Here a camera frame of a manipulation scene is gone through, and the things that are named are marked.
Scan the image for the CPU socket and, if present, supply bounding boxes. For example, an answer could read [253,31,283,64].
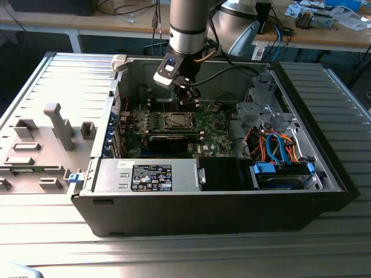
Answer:
[163,111,197,131]

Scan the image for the blue box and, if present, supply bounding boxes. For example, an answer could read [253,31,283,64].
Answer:
[324,0,362,12]

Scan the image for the black PC case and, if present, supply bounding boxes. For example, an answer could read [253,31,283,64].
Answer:
[71,53,360,238]

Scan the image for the black graphics card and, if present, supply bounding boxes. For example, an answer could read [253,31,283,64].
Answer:
[147,133,188,153]

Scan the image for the wooden desk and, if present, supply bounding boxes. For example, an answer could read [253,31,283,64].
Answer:
[0,0,180,33]
[250,0,371,53]

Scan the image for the hard disk in blue carrier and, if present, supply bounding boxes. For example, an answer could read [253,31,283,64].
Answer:
[248,161,316,191]

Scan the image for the blue wire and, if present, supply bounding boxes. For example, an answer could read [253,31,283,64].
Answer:
[274,132,294,166]
[264,132,279,165]

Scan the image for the metal drive cage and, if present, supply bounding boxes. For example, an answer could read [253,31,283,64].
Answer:
[235,72,304,137]

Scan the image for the green RAM stick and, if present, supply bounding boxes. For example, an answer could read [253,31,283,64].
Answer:
[10,167,45,174]

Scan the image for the orange wire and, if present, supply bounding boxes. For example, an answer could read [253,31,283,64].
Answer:
[289,138,304,163]
[257,135,267,160]

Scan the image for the white paper sheets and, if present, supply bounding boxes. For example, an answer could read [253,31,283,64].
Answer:
[333,8,371,31]

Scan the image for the green motherboard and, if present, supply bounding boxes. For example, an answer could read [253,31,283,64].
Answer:
[127,100,237,159]

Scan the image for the thin black wire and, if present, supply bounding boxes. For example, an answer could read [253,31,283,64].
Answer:
[216,92,236,111]

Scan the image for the black box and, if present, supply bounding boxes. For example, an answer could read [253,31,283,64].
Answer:
[8,0,94,17]

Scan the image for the black camera cable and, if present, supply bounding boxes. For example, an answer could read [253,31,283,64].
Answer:
[191,65,260,87]

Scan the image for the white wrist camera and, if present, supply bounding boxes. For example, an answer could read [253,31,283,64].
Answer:
[152,56,179,88]

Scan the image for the metal socket cover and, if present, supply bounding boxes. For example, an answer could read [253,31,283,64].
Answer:
[165,112,195,130]

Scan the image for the blue plastic clip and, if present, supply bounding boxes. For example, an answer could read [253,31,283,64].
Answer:
[67,172,84,185]

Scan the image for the blue cable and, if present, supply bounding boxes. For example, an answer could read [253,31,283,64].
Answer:
[272,22,285,62]

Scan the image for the grey parts rack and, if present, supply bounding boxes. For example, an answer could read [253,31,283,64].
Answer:
[0,103,97,195]

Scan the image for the silver CPU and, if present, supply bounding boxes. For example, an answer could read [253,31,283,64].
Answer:
[170,115,189,127]

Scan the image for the beige case latch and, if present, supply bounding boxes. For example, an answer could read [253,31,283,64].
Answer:
[111,54,129,73]

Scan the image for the thick black wire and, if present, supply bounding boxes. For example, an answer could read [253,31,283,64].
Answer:
[225,108,243,150]

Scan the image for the red wire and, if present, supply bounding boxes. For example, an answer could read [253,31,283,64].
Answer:
[114,96,130,114]

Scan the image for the silver power supply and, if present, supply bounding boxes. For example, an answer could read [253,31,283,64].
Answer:
[93,158,201,194]

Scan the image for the CPU cooler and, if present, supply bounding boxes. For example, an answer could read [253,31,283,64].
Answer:
[294,8,316,29]

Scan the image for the pale grey device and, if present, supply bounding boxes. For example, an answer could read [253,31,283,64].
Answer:
[0,262,44,278]

